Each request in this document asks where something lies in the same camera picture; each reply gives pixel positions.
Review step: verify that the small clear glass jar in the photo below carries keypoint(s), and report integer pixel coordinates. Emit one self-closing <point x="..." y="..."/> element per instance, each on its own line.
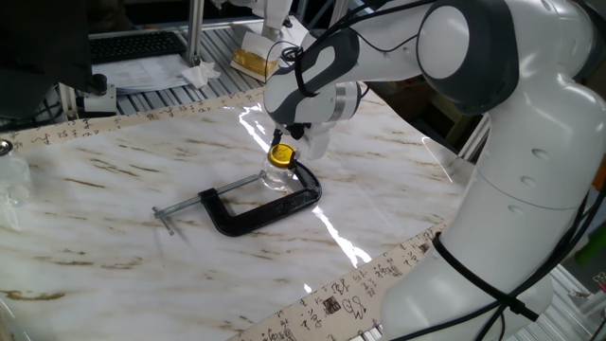
<point x="277" y="179"/>

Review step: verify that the aluminium frame post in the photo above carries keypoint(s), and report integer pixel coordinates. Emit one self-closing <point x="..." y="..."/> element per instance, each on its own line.
<point x="194" y="28"/>
<point x="67" y="102"/>
<point x="475" y="139"/>

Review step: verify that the crumpled white tissue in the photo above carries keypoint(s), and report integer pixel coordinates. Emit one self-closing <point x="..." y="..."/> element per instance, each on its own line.
<point x="199" y="76"/>

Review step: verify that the marble pattern plastic sheet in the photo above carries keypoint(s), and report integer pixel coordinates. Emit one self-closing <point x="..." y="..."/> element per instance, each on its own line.
<point x="118" y="246"/>

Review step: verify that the gold metal jar lid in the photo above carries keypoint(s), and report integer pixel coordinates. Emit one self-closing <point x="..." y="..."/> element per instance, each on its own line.
<point x="281" y="155"/>

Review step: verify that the gold packet with white paper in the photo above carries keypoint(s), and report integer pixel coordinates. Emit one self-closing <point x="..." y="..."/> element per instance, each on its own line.
<point x="251" y="59"/>

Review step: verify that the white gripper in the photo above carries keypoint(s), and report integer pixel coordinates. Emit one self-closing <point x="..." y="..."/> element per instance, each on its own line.
<point x="317" y="142"/>

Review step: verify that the green object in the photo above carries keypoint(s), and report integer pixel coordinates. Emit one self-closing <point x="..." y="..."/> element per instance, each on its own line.
<point x="592" y="251"/>

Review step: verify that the black C-clamp with steel screw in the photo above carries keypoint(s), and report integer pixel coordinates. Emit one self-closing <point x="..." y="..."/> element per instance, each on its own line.
<point x="265" y="213"/>

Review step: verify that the white block with black knob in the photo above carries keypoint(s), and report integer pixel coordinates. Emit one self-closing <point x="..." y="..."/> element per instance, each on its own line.
<point x="101" y="102"/>

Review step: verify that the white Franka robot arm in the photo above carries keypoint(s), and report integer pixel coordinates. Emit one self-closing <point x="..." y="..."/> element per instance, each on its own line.
<point x="530" y="166"/>

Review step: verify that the black computer keyboard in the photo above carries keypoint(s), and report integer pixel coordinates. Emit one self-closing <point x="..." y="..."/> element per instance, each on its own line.
<point x="137" y="46"/>

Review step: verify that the stack of printed papers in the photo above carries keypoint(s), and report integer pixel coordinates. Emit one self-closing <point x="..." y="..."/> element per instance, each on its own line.
<point x="142" y="73"/>

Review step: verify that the beige calligraphy paper sheet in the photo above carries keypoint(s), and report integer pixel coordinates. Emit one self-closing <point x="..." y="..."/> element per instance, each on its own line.
<point x="341" y="303"/>

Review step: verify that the empty clear jar silver lid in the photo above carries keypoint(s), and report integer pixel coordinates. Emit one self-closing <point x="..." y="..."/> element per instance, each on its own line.
<point x="16" y="180"/>

